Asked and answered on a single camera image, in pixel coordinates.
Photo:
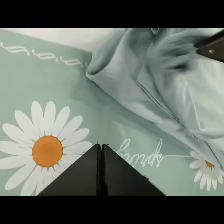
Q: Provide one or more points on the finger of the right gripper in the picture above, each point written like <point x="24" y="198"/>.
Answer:
<point x="215" y="46"/>

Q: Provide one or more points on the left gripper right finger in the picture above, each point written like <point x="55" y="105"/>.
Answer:
<point x="123" y="176"/>

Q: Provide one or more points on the light blue T-shirt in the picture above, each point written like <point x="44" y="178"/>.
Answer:
<point x="173" y="86"/>

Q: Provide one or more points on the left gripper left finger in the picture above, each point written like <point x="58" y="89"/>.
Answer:
<point x="81" y="176"/>

